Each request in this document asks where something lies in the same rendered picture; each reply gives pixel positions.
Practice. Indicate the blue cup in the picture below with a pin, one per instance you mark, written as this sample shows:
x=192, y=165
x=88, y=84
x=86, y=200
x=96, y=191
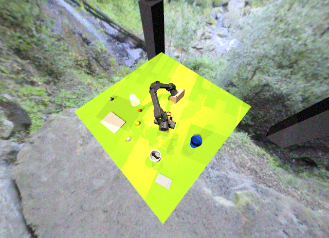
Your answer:
x=195, y=141

